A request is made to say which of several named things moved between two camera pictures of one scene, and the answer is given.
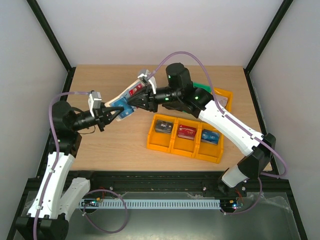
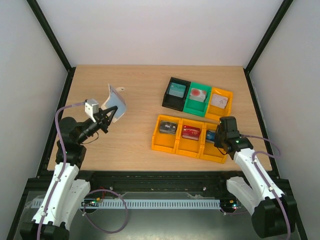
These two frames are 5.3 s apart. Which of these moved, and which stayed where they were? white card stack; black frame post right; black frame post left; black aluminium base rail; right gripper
Moved: right gripper
Stayed: black frame post left; black frame post right; black aluminium base rail; white card stack
